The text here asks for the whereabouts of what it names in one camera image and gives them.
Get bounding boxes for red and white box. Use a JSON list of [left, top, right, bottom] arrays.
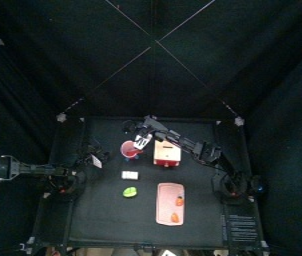
[[153, 139, 183, 168]]

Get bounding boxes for pink rectangular tray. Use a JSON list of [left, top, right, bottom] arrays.
[[155, 182, 187, 227]]

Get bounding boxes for small white box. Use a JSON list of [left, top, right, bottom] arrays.
[[121, 170, 141, 181]]

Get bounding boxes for green toy vegetable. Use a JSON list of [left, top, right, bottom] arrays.
[[122, 186, 139, 198]]

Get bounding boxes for red plastic cup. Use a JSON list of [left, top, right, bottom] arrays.
[[119, 140, 145, 162]]

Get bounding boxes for thin white cord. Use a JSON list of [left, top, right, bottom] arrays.
[[103, 0, 241, 119], [62, 0, 217, 115]]

